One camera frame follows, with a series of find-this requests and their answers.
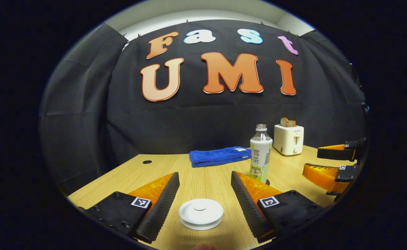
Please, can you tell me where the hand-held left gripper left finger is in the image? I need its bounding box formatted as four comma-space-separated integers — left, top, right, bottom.
78, 172, 180, 244

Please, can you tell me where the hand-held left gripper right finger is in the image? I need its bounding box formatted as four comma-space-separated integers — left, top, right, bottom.
230, 171, 329, 243

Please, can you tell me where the white teacup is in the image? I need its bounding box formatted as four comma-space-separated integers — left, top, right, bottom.
178, 205, 224, 231

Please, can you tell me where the clear water bottle white label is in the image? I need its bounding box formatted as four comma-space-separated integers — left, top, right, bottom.
249, 124, 273, 184

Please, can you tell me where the white toaster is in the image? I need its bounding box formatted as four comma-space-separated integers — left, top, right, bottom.
273, 124, 304, 156

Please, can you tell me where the blue folded towel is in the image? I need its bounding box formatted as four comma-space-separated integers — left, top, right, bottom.
189, 146, 252, 168

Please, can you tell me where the black backdrop cloth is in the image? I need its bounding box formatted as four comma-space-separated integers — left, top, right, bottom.
39, 19, 368, 195

